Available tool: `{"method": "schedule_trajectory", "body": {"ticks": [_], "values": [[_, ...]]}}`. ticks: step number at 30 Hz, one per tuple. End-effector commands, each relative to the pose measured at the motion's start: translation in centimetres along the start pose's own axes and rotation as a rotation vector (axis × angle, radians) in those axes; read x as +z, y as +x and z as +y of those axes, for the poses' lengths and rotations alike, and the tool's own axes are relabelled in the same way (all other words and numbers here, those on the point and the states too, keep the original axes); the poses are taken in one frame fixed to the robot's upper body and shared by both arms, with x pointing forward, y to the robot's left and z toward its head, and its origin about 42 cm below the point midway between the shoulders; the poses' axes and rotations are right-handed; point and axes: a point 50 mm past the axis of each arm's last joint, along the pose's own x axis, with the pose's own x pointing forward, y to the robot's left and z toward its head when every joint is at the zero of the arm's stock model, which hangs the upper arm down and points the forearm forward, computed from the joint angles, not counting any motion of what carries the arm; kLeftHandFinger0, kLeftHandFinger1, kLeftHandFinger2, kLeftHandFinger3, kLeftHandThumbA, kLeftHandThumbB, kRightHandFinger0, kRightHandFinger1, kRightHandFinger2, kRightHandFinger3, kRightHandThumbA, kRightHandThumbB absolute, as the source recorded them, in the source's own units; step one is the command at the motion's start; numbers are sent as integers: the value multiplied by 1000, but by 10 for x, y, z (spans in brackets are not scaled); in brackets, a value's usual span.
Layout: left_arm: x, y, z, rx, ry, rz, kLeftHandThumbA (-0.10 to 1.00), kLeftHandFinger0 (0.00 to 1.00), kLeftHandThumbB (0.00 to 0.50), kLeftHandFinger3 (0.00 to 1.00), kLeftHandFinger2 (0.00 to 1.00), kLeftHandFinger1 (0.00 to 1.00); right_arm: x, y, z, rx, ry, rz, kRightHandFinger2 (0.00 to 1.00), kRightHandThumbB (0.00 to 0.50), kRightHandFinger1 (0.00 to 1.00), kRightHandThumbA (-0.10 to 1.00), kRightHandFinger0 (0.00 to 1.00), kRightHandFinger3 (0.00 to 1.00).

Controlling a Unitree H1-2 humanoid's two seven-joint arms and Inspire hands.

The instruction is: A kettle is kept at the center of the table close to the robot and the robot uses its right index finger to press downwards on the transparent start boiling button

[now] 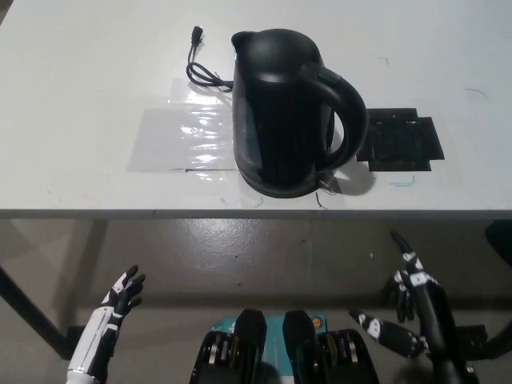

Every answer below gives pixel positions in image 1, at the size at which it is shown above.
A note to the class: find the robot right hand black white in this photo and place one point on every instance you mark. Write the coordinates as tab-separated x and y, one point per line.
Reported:
434	316

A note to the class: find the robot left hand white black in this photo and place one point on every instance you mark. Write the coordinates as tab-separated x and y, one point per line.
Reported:
100	332

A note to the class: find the black electric kettle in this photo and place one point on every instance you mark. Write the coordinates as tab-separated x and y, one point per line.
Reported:
276	120

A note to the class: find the transparent plastic sheet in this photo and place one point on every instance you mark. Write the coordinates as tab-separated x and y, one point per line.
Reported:
176	136

